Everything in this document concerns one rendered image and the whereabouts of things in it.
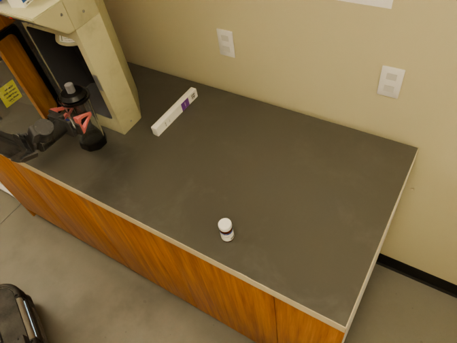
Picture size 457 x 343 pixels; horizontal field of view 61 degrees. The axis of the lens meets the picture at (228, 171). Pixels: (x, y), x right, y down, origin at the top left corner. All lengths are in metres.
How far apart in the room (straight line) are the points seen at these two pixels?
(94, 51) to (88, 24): 0.09
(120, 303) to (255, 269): 1.26
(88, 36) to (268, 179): 0.76
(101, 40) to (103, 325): 1.48
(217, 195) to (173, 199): 0.15
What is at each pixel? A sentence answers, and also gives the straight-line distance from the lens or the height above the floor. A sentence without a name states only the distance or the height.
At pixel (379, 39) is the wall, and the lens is 1.33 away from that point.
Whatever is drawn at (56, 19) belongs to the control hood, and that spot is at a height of 1.47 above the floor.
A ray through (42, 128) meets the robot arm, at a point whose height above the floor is 1.25.
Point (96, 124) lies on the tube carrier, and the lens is 1.50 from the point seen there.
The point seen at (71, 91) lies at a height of 1.24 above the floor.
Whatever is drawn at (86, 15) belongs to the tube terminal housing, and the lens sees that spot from 1.41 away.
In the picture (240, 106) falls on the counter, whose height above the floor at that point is 0.94.
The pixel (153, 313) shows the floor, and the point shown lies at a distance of 2.24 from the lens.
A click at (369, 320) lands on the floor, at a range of 2.16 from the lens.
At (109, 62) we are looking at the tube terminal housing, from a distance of 1.50.
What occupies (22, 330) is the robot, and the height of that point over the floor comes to 0.24.
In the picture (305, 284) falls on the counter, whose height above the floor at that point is 0.94.
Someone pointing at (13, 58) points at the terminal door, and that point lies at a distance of 1.64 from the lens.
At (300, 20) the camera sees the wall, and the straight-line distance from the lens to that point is 1.39.
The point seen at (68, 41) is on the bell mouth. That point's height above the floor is 1.33.
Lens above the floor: 2.02
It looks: 50 degrees down
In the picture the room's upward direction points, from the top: 11 degrees counter-clockwise
